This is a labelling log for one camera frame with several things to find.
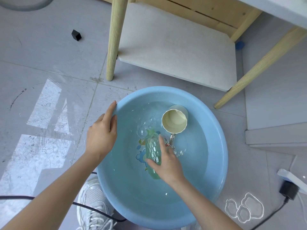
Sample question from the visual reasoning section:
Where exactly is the white table shelf board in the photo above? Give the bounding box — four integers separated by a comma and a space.
117, 2, 238, 92

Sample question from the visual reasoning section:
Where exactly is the white skirting board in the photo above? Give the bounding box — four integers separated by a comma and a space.
245, 124, 307, 156

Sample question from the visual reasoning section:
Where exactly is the black adapter cable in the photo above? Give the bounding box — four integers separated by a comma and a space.
249, 199, 291, 230

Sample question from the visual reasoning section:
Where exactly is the wooden table back panel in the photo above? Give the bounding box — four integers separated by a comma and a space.
130, 0, 255, 36

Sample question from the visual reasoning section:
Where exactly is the green textured glass cup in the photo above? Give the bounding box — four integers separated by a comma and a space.
145, 129, 162, 180

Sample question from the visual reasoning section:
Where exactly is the person's left forearm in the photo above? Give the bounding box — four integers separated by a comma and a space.
0, 151, 106, 230

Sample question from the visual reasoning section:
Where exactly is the water puddle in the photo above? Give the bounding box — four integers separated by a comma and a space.
241, 193, 264, 218
225, 199, 239, 216
236, 205, 251, 224

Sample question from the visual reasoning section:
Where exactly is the person's left hand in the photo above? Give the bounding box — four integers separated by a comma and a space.
85, 100, 118, 161

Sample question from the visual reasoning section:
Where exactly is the person's right hand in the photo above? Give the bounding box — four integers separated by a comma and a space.
145, 136, 187, 188

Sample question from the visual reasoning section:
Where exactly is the light blue plastic basin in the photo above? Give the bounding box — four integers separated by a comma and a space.
96, 86, 228, 230

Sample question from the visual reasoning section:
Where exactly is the white sneaker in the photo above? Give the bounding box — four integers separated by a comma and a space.
76, 177, 118, 230

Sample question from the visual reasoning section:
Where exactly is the white power strip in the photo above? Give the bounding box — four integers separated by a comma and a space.
277, 169, 307, 189

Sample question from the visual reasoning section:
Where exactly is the person's right forearm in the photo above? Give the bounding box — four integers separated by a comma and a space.
168, 176, 243, 230

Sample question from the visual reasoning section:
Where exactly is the white table top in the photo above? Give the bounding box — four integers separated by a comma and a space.
234, 0, 307, 29

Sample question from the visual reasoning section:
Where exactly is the black power adapter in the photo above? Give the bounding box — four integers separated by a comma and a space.
279, 181, 300, 201

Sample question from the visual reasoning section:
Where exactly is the long black floor cable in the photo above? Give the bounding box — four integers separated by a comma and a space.
0, 195, 127, 223

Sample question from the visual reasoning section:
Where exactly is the light wooden table leg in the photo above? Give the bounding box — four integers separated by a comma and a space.
106, 0, 130, 82
214, 26, 307, 110
230, 8, 263, 42

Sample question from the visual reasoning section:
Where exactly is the cream plastic cup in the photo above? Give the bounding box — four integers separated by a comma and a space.
161, 105, 189, 134

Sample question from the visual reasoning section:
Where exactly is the small black cube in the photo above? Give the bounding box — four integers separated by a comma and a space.
71, 29, 82, 42

